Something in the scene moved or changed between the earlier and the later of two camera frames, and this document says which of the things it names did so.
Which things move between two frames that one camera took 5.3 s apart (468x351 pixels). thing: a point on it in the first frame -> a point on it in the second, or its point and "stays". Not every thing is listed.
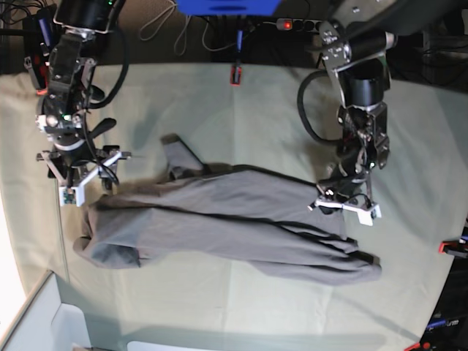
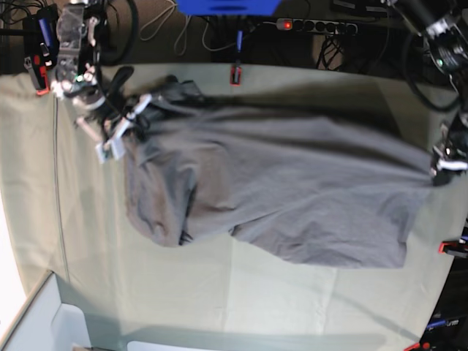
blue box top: (228, 7) stays
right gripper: (344, 181) -> (450, 154)
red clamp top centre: (236, 70) stays
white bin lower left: (46, 324) stays
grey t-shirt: (220, 214) -> (308, 188)
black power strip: (298, 25) stays
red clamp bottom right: (425, 345) stays
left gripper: (81, 163) -> (116, 111)
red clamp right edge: (455, 247) stays
